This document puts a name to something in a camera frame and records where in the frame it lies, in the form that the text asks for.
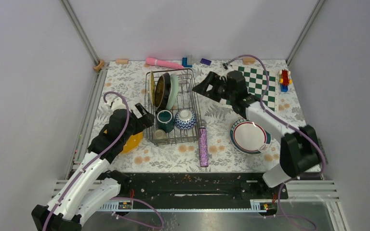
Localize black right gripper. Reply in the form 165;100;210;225
192;71;235;103

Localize yellow polka dot plate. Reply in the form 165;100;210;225
121;132;143;154

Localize mint green plate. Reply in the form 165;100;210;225
165;74;179;110

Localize black glossy plate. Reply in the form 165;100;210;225
154;73;171;110

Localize purple glitter microphone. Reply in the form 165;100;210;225
198;126;209;167

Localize white plate green red rim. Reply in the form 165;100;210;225
229;118;272;155

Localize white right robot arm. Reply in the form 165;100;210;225
192;71;325;198

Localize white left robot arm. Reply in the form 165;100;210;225
31;97;155;231

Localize purple toy brick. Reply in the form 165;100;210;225
200;58;212;66

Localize dark green mug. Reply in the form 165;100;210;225
157;110;175;133

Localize green woven bamboo plate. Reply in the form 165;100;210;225
149;71;155;106

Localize small beige cup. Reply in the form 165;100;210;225
152;129;168;142

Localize blue grey toy bricks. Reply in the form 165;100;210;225
182;55;193;68

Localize blue white patterned bowl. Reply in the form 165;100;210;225
174;109;197;130

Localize right wooden block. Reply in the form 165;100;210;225
242;57;256;65

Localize green white chessboard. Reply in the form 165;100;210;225
223;65;279;112

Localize pink toy microphone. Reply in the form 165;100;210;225
145;57;184;69

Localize floral table mat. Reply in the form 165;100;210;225
90;61;306;172

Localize left wooden block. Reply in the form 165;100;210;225
115;59;129;64

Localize corner wooden block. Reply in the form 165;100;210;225
93;59;105;72

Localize red yellow blue toy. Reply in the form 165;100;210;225
279;69;292;92

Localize grey lego baseplate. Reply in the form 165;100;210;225
317;138;328;165

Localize grey wire dish rack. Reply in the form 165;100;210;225
144;68;201;145

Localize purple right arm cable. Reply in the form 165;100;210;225
223;54;328;231

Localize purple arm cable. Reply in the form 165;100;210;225
41;91;131;231
223;54;328;231

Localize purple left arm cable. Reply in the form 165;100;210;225
41;91;131;231

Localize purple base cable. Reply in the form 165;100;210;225
111;193;168;230

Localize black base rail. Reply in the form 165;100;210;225
68;171;324;211

